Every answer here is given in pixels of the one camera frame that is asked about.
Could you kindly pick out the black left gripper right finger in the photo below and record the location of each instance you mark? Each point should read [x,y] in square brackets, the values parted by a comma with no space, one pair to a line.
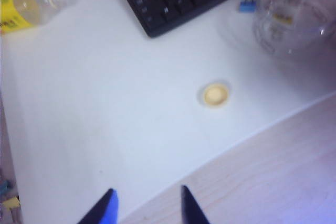
[191,205]

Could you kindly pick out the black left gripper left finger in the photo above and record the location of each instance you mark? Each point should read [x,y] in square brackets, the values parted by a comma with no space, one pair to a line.
[105,208]

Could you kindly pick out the yellow binder clip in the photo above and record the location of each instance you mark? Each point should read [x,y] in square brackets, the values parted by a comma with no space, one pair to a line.
[283,18]
[11,203]

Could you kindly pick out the white desk riser board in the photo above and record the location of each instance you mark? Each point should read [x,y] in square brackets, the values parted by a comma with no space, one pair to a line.
[105,103]

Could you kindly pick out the clear plastic jar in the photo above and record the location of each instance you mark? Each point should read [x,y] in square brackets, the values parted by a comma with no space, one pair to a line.
[296,32]

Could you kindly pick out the black keyboard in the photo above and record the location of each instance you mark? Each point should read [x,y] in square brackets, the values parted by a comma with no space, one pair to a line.
[170,1]

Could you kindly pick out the plastic bottle yellow label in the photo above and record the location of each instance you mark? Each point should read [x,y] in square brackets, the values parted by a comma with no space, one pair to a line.
[18,11]

